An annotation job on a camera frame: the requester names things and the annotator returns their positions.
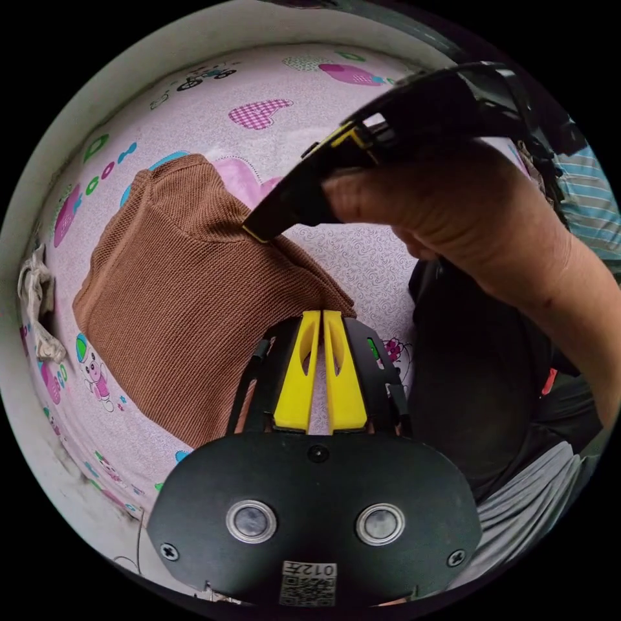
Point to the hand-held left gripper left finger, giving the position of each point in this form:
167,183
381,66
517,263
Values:
297,388

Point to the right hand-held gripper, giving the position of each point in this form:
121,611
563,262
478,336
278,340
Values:
427,106

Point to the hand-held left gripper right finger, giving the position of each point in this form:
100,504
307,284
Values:
345,393

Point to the brown sweater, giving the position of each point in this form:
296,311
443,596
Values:
194,301

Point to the person's right forearm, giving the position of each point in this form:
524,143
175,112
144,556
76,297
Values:
548,271

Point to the person's right hand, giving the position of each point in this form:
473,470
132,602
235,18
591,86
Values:
436,199

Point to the white knotted cloth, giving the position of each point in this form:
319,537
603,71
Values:
36,291

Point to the person's body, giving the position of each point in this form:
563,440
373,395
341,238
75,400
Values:
589,199

